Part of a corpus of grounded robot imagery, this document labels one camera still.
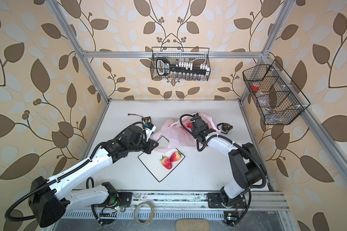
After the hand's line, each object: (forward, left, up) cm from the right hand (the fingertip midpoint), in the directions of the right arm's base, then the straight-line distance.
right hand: (201, 129), depth 92 cm
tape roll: (-44, +36, -5) cm, 57 cm away
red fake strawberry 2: (-16, +17, -4) cm, 24 cm away
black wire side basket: (-1, -37, +25) cm, 45 cm away
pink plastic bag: (-5, +14, +2) cm, 15 cm away
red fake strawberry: (-20, +22, -4) cm, 30 cm away
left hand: (-14, +25, +9) cm, 30 cm away
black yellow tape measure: (+4, -19, -6) cm, 20 cm away
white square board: (-20, +26, -8) cm, 34 cm away
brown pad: (-49, +10, -6) cm, 50 cm away
